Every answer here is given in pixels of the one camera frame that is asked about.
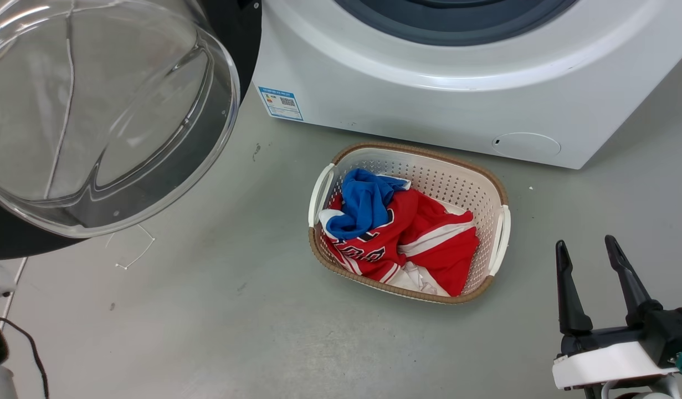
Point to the round white filter cover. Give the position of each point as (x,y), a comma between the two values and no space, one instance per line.
(526,145)

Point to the white front-load washing machine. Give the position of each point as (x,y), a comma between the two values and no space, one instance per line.
(429,105)

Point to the white laundry basket brown rim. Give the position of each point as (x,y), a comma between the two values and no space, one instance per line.
(457,177)

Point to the blue energy label sticker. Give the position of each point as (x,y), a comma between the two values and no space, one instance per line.
(281,103)

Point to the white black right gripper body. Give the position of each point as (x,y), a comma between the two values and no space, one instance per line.
(606,363)

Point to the blue garment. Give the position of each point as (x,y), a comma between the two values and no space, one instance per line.
(365,202)

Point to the black round glass washer door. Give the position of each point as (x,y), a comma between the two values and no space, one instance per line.
(97,111)

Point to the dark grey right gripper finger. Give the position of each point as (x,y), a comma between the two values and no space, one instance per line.
(570,299)
(631,288)

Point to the white cloth garment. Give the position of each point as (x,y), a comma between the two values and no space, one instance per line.
(415,280)

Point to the thin white thread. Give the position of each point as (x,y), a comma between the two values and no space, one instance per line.
(139,253)

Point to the red basketball jersey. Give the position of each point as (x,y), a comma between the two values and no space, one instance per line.
(446,255)

